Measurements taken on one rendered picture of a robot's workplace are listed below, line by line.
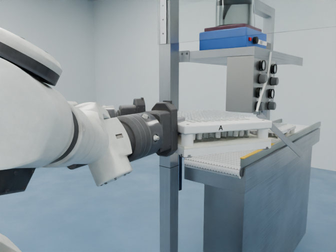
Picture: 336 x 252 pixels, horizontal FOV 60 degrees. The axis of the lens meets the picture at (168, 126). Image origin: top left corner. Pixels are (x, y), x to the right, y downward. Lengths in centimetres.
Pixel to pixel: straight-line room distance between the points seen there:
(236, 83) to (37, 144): 90
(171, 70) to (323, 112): 336
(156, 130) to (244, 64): 59
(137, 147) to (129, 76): 558
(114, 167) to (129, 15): 579
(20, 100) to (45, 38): 606
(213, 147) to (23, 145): 49
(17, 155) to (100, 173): 24
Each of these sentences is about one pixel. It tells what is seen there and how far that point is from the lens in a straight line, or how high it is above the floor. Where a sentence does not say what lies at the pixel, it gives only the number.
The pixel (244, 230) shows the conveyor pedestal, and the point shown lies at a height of 52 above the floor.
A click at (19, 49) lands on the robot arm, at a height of 118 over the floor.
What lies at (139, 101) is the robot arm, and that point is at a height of 111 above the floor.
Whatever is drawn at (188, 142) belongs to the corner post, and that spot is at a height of 102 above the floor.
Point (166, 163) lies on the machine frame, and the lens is 123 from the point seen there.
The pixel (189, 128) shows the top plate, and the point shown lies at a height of 105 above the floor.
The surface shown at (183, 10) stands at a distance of 116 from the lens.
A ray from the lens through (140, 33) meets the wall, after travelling 593.
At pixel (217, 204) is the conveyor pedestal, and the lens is 139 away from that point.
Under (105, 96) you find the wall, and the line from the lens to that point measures 667.
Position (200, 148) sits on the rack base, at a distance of 66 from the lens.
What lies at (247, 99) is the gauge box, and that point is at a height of 110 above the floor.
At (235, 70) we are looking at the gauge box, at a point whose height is 120.
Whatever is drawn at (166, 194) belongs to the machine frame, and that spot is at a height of 68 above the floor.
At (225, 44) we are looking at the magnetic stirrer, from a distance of 115.
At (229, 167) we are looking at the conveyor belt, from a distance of 117.
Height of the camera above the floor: 115
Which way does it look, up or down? 9 degrees down
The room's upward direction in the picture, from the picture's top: straight up
